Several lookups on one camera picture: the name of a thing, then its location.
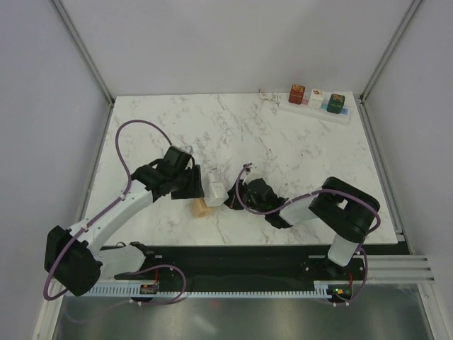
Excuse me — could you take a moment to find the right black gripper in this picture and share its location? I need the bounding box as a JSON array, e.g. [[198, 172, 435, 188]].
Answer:
[[219, 178, 267, 215]]

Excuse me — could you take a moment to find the white cube socket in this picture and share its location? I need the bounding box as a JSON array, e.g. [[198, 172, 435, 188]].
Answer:
[[202, 174, 229, 208]]

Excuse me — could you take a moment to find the beige cube plug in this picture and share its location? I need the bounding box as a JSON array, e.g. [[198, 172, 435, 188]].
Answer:
[[190, 198, 213, 218]]

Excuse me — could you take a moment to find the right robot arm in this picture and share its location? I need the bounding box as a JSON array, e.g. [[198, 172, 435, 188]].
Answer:
[[224, 174, 380, 279]]

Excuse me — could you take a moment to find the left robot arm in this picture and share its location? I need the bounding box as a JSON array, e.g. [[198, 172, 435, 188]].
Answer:
[[44, 146, 204, 296]]

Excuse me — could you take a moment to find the red cube plug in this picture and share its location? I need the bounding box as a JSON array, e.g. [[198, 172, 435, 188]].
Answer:
[[288, 84, 306, 105]]

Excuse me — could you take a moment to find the white cube plug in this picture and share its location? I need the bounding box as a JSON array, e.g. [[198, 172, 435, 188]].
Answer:
[[307, 89, 325, 110]]

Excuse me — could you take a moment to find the green cube plug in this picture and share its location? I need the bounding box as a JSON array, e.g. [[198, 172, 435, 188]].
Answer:
[[326, 93, 345, 114]]

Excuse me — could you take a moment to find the white power strip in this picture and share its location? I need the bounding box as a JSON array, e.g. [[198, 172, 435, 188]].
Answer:
[[279, 93, 352, 125]]

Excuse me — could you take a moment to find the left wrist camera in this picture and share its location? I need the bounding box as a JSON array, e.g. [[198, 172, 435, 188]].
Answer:
[[180, 145, 194, 156]]

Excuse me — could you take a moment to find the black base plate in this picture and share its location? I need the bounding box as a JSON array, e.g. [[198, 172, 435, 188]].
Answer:
[[113, 244, 365, 293]]

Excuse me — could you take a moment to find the white cable duct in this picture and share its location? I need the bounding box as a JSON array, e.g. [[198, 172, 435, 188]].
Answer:
[[82, 280, 332, 299]]

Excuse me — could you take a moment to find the aluminium frame rail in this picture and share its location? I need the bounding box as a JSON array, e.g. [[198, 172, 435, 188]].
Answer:
[[351, 254, 433, 281]]

